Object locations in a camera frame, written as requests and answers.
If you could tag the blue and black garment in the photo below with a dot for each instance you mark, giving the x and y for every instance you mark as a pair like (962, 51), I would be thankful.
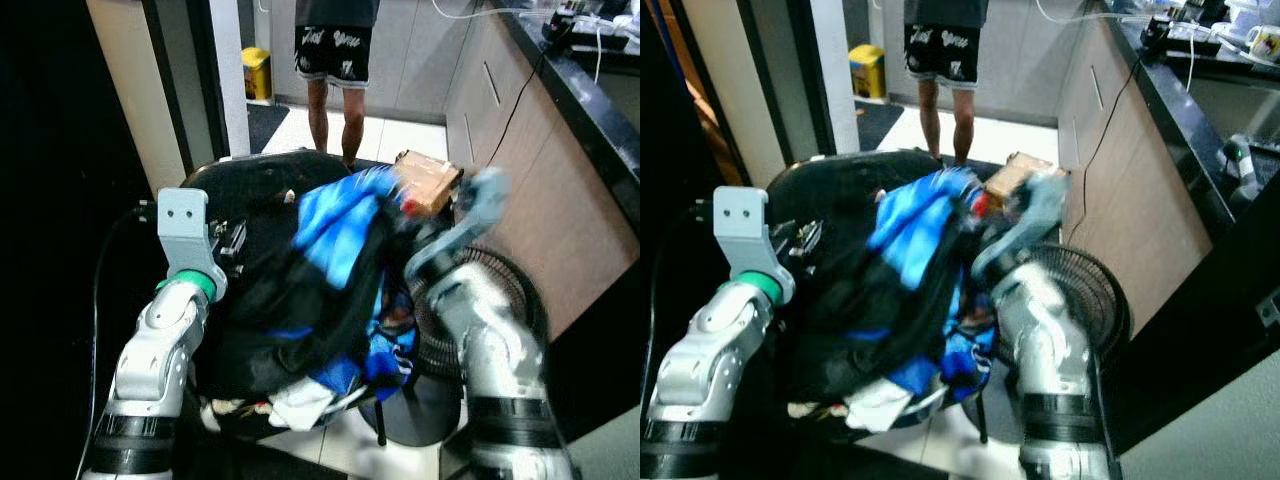
(910, 235)
(340, 235)

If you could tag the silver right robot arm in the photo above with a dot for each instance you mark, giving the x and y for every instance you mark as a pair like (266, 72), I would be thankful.
(1040, 340)
(490, 340)

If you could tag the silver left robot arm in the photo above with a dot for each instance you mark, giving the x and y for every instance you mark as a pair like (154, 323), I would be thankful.
(700, 360)
(150, 360)

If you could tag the dark floor mat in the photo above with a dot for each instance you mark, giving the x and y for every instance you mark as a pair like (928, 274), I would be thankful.
(878, 122)
(265, 125)

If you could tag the white cloth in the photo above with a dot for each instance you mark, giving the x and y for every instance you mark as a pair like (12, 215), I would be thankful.
(878, 404)
(300, 402)

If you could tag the yellow bin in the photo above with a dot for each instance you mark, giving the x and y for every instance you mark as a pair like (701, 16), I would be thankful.
(868, 72)
(257, 75)

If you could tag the brown cardboard box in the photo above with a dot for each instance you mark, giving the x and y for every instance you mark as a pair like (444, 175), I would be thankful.
(1012, 175)
(432, 182)

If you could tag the person in black shorts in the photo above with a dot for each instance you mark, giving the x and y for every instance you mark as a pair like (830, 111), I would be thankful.
(945, 50)
(335, 50)

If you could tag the black kitchen counter top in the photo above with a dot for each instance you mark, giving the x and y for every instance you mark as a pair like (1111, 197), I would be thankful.
(590, 95)
(1190, 130)

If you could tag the brown wooden cabinet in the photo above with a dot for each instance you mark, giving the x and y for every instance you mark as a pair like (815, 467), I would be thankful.
(540, 190)
(1130, 210)

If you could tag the black floor fan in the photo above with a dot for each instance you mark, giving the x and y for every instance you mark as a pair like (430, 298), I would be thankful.
(515, 290)
(1095, 285)

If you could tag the black device on counter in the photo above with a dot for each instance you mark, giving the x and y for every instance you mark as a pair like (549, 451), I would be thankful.
(1158, 32)
(558, 30)

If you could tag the grey device with green light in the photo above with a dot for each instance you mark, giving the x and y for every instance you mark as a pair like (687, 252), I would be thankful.
(1240, 160)

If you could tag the white printed mug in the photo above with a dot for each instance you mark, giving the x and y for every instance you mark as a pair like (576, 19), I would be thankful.
(1266, 44)

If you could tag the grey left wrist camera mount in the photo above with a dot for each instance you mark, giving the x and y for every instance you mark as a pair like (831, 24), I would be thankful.
(740, 225)
(182, 225)

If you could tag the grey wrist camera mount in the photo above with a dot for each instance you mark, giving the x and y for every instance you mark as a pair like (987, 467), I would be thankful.
(740, 225)
(1040, 205)
(480, 200)
(182, 225)

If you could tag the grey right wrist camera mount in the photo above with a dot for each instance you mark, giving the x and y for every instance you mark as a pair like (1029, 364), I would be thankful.
(480, 200)
(1040, 205)

